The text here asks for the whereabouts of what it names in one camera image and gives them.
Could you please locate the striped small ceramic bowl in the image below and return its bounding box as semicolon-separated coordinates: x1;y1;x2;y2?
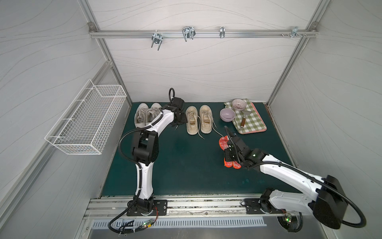
232;99;247;111

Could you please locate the lilac ceramic bowl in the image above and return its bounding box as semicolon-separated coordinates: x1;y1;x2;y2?
219;108;236;122

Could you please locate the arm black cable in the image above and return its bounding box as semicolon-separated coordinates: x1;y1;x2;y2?
118;87;177;198
223;125;367;229

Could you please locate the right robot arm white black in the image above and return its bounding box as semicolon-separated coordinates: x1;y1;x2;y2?
219;135;350;230

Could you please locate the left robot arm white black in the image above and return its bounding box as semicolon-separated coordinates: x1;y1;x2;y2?
132;97;187;215

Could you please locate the metal hook clamp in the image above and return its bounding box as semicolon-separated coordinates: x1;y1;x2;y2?
281;27;307;39
219;26;225;39
182;26;196;42
151;32;163;51

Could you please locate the white wire basket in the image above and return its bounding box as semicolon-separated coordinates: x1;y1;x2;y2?
45;80;126;155

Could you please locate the beige sneaker with red insole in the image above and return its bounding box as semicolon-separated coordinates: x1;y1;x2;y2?
199;105;223;137

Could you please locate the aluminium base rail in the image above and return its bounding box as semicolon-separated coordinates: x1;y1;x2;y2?
83;194;299;220

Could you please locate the aluminium top rail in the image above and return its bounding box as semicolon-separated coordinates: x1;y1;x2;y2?
90;29;319;39

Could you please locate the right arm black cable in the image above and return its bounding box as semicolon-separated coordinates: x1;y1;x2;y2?
223;125;367;229

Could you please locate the wooden handled metal spatula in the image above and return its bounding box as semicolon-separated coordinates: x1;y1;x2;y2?
240;110;252;130

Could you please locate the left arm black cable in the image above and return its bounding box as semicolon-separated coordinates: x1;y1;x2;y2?
118;87;177;198

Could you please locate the white vent grille strip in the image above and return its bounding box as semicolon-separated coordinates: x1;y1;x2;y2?
92;216;267;230

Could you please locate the green white checkered cloth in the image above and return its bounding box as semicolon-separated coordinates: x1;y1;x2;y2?
224;99;267;134

